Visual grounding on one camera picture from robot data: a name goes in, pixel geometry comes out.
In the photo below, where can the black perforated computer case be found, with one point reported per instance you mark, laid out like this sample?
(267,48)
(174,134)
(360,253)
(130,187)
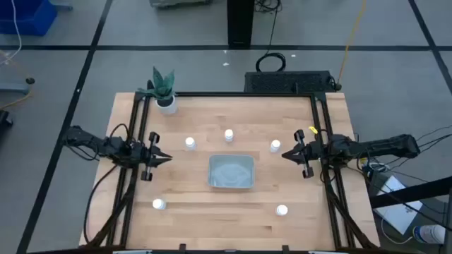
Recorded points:
(287,82)

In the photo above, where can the grey chair base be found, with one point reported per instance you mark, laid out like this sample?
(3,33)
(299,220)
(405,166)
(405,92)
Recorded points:
(16,86)

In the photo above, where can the yellow tag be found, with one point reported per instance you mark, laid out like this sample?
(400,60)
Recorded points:
(313,130)

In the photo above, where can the white bottle with blue label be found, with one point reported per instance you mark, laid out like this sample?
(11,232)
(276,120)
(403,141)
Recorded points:
(429,234)

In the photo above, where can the black aluminium table frame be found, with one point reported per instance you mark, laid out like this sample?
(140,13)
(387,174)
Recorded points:
(247,94)

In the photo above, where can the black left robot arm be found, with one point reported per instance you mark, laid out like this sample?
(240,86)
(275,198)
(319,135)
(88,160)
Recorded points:
(88,141)

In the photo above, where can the pale grey plastic basket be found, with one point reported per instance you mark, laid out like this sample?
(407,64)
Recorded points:
(231,171)

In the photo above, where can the white plant pot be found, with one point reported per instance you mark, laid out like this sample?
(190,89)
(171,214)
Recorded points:
(166,105)

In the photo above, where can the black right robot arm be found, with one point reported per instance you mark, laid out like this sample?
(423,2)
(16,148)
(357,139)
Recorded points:
(381,144)

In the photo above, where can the blue plastic bin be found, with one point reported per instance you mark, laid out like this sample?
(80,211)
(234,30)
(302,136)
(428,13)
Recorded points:
(26,16)

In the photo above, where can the black upright tower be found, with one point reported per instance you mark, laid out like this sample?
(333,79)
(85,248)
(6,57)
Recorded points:
(241,23)

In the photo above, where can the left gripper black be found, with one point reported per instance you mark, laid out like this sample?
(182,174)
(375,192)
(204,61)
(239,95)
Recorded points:
(143,157)

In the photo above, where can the white laptop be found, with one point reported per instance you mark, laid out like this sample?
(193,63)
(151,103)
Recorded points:
(399,204)

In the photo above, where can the black stand beam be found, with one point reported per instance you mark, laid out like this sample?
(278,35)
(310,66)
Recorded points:
(409,193)

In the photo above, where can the white pill bottle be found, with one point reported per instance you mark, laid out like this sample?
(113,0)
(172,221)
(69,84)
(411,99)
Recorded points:
(159,204)
(281,210)
(275,145)
(190,143)
(229,135)

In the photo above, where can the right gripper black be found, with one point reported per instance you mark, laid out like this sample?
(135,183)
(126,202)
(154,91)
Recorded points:
(316,151)

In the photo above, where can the green artificial plant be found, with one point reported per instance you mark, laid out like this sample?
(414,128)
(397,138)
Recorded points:
(163,84)

